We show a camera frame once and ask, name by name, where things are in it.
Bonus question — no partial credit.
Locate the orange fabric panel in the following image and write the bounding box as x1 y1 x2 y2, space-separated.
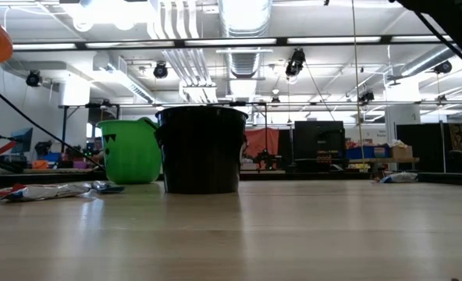
244 127 281 159

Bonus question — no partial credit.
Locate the black plastic bucket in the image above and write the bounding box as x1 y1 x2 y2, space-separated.
155 105 251 195

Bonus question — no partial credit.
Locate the black large screen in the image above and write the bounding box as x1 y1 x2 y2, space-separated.
293 120 347 173

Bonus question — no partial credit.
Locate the green plastic face bucket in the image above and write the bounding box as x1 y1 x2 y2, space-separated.
96 116 164 186

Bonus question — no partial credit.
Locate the blue storage bin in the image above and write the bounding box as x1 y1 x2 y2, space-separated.
346 146 391 160

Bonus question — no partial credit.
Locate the wooden table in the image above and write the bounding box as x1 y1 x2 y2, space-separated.
347 157 421 172

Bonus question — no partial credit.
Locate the black metal gantry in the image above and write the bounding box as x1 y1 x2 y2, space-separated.
58 100 462 159

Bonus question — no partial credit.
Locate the cardboard box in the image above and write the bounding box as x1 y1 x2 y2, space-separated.
389 144 414 160

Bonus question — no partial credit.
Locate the black partition panel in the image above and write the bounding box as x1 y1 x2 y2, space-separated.
395 123 446 173

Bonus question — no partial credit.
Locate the grey computer monitor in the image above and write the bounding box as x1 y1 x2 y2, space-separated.
9 127 34 155

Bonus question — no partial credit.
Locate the black office chair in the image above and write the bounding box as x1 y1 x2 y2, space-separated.
447 150 462 174

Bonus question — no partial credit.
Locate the black aluminium table frame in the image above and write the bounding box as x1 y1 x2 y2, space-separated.
0 35 462 190

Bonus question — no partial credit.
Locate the silver ventilation duct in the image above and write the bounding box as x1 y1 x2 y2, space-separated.
218 0 274 103

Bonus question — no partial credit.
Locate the thin hanging cable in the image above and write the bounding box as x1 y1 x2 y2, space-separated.
350 0 367 167

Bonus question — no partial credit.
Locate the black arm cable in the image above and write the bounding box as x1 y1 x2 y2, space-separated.
0 83 106 172

